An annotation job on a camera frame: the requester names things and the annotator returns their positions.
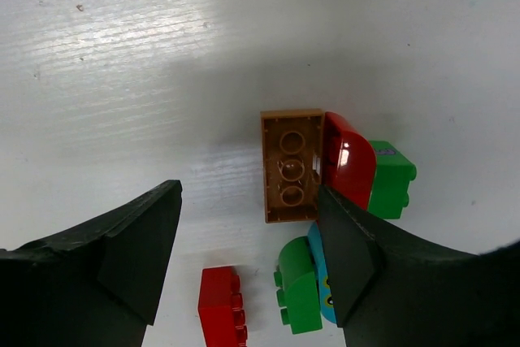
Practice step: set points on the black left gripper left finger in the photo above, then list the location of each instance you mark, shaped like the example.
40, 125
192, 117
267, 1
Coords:
98, 283

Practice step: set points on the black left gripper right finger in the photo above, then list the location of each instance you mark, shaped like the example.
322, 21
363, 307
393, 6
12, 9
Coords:
392, 288

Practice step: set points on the blue frog-print lego brick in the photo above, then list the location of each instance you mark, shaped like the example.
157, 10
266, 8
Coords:
324, 291

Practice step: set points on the small green lego brick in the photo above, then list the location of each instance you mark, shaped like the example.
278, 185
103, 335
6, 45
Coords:
393, 175

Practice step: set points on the green curved lego brick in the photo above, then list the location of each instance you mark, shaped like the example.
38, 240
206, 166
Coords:
297, 293

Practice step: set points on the red rectangular lego brick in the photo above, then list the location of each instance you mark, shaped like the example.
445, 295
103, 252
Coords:
220, 307

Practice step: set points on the red curved lego brick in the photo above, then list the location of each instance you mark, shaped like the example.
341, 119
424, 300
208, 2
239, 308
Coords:
349, 161

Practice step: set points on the brown rectangular lego brick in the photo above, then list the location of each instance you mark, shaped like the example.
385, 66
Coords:
292, 147

